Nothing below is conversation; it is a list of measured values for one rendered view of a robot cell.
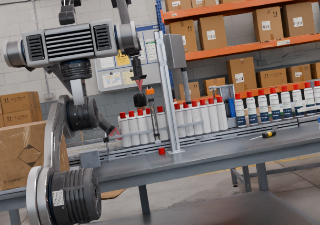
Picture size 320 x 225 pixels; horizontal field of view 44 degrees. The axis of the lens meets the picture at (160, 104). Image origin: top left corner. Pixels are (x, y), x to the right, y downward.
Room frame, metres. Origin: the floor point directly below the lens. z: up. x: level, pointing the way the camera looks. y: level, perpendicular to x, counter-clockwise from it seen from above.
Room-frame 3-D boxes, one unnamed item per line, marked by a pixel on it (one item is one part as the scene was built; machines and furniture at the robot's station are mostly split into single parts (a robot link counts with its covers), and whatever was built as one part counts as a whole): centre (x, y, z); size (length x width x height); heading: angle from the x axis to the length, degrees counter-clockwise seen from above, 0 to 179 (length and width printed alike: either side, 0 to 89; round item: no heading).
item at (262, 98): (2.38, -0.62, 0.98); 0.05 x 0.05 x 0.20
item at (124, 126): (2.27, 0.22, 0.98); 0.05 x 0.05 x 0.20
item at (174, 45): (2.23, -0.11, 1.38); 0.17 x 0.10 x 0.19; 152
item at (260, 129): (2.30, 0.01, 0.85); 1.65 x 0.11 x 0.05; 97
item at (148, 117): (2.30, 0.07, 0.98); 0.05 x 0.05 x 0.20
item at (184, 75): (2.22, -0.16, 1.18); 0.04 x 0.04 x 0.21
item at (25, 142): (1.89, 0.64, 0.99); 0.30 x 0.24 x 0.27; 99
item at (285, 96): (2.40, -0.77, 0.98); 0.05 x 0.05 x 0.20
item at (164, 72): (2.16, -0.05, 1.16); 0.04 x 0.04 x 0.67; 7
